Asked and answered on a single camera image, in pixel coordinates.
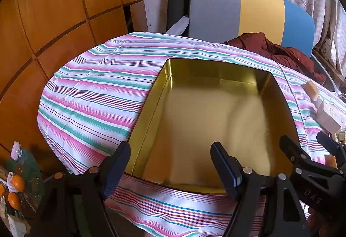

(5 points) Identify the white rectangular block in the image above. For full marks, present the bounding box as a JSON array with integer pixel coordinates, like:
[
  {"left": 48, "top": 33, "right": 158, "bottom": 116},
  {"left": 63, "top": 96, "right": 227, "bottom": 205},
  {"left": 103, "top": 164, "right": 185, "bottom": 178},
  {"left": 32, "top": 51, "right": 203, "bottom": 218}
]
[{"left": 316, "top": 96, "right": 342, "bottom": 133}]

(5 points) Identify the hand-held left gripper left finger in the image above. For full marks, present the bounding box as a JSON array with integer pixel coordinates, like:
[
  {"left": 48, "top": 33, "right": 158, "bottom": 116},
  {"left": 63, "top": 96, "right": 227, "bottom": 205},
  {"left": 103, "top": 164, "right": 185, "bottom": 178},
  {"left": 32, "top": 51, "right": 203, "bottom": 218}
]
[{"left": 40, "top": 141, "right": 131, "bottom": 237}]

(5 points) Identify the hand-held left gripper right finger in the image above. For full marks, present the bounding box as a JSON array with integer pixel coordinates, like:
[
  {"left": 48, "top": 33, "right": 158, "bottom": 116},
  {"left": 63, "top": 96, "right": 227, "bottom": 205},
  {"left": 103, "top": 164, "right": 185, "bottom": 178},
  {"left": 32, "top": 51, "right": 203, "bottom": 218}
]
[{"left": 210, "top": 141, "right": 311, "bottom": 237}]

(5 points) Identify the yellow flat block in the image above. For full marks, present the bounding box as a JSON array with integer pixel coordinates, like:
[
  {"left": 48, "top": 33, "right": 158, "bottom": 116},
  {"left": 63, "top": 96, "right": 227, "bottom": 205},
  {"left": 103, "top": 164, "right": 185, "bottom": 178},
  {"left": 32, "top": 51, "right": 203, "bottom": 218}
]
[{"left": 304, "top": 81, "right": 321, "bottom": 101}]

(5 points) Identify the red-brown jacket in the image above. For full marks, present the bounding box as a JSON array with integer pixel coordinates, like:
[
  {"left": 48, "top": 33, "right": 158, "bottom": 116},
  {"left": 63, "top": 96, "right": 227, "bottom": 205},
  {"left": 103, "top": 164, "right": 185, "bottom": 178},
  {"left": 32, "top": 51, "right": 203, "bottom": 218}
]
[{"left": 223, "top": 32, "right": 327, "bottom": 85}]

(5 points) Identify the grey yellow blue chair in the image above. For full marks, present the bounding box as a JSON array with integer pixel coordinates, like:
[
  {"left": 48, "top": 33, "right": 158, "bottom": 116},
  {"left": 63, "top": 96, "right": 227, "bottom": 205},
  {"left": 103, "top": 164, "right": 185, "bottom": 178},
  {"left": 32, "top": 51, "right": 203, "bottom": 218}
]
[{"left": 165, "top": 0, "right": 338, "bottom": 91}]

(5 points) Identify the wooden cabinet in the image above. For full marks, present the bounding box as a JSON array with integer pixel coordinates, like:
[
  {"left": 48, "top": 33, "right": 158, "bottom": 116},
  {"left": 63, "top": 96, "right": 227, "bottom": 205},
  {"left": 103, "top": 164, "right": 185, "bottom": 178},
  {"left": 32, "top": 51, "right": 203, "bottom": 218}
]
[{"left": 0, "top": 0, "right": 149, "bottom": 173}]

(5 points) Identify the pink clip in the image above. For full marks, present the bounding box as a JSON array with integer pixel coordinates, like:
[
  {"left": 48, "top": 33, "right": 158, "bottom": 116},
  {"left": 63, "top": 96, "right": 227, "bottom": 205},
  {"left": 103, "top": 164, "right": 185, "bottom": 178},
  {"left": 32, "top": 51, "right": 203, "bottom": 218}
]
[{"left": 10, "top": 141, "right": 22, "bottom": 159}]

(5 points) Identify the dark brown box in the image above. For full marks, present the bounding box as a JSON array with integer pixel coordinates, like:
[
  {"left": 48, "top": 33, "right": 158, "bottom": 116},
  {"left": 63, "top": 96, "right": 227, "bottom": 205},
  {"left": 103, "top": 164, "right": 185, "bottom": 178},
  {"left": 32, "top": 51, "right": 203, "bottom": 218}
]
[{"left": 125, "top": 58, "right": 300, "bottom": 195}]

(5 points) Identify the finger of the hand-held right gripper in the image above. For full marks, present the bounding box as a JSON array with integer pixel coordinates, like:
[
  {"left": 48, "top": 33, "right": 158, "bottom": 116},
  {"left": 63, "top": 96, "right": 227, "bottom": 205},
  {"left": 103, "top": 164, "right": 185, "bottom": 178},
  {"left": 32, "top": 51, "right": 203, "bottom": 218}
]
[
  {"left": 279, "top": 135, "right": 311, "bottom": 170},
  {"left": 317, "top": 131, "right": 346, "bottom": 170}
]

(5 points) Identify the striped tablecloth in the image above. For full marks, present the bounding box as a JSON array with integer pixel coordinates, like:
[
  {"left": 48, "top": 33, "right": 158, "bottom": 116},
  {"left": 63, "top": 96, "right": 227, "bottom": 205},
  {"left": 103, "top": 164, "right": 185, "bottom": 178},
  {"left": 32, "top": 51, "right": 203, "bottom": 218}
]
[{"left": 36, "top": 32, "right": 346, "bottom": 237}]

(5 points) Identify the orange fruit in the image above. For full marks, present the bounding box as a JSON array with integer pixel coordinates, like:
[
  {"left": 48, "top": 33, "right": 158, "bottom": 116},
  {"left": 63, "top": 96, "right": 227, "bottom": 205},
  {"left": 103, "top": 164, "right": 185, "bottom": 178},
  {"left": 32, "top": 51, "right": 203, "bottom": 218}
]
[
  {"left": 11, "top": 175, "right": 25, "bottom": 191},
  {"left": 8, "top": 192, "right": 21, "bottom": 210}
]

